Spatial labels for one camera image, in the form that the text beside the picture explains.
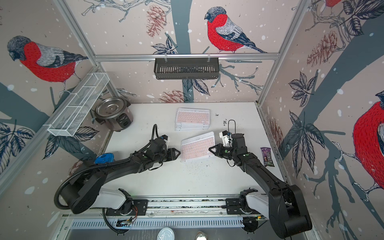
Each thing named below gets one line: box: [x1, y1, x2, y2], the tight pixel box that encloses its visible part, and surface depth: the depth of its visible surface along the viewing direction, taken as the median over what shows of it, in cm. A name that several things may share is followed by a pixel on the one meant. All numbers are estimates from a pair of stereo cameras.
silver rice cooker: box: [95, 97, 134, 132], surface depth 100 cm
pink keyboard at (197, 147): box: [180, 131, 216, 163], surface depth 89 cm
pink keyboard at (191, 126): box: [174, 122, 210, 131], surface depth 106 cm
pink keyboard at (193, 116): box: [176, 108, 211, 125], surface depth 109 cm
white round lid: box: [156, 227, 176, 240], surface depth 63 cm
